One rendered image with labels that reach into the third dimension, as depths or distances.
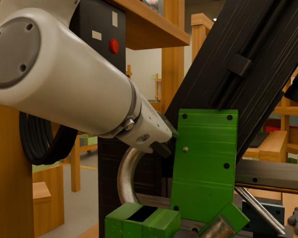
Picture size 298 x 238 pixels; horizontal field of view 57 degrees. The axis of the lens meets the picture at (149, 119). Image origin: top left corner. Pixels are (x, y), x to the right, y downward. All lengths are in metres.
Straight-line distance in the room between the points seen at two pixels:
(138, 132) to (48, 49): 0.17
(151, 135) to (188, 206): 0.21
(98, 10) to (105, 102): 0.36
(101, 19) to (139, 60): 10.58
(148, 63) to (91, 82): 10.72
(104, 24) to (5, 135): 0.30
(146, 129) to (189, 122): 0.21
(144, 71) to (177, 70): 9.67
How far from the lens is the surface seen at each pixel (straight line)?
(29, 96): 0.22
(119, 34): 0.67
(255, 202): 0.69
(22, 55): 0.23
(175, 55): 1.36
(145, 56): 11.06
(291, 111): 3.73
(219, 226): 0.49
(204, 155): 0.53
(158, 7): 0.93
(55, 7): 0.33
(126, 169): 0.51
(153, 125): 0.36
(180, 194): 0.54
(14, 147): 0.57
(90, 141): 6.26
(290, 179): 0.64
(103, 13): 0.62
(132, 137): 0.35
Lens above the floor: 1.29
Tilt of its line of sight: 4 degrees down
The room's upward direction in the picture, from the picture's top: straight up
